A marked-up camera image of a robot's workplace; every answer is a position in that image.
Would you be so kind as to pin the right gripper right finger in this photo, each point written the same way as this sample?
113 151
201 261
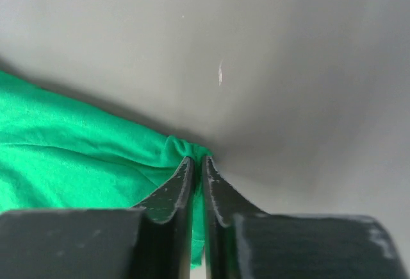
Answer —
243 241

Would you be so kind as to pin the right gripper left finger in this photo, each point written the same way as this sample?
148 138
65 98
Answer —
149 240

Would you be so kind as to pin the green t-shirt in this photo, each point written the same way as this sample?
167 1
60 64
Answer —
58 152

